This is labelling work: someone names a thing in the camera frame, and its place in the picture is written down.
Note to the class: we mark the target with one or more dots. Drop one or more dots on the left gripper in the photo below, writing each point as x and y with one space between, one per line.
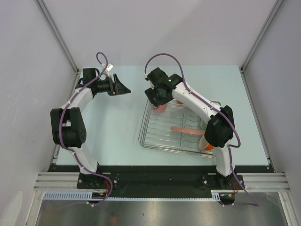
117 88

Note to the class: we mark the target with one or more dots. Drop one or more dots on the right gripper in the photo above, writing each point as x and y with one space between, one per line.
150 93

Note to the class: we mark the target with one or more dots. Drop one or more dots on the pink plastic cup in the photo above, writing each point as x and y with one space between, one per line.
159 109

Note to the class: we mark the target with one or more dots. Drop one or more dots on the orange white mug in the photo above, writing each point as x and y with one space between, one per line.
179 102

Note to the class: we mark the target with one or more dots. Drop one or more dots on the metal wire dish rack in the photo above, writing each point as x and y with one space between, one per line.
155 130

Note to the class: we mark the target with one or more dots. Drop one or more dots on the green floral bowl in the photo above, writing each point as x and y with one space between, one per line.
203 124

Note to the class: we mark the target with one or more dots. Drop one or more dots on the pink cream floral plate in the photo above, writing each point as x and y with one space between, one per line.
188 130

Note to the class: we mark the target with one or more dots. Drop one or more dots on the orange white bowl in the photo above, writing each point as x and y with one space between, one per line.
204 145

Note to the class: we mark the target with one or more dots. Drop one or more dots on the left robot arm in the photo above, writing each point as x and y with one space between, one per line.
68 128

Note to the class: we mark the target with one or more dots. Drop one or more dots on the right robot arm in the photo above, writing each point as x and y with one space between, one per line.
219 121

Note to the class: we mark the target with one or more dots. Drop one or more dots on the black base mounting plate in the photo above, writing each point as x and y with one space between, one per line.
158 182

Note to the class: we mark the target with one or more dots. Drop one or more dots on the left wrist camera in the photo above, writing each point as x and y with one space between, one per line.
108 68

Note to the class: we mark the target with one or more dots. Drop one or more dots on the left aluminium frame post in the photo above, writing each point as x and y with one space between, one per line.
56 33

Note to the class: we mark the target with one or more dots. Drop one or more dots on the aluminium frame post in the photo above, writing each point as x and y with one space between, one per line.
268 22
56 33

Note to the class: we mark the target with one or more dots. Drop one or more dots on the aluminium front rail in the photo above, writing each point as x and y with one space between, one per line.
254 182

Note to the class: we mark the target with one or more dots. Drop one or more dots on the white slotted cable duct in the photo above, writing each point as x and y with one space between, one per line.
88 196

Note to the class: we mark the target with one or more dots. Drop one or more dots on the right aluminium frame post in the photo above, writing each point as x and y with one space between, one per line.
268 22

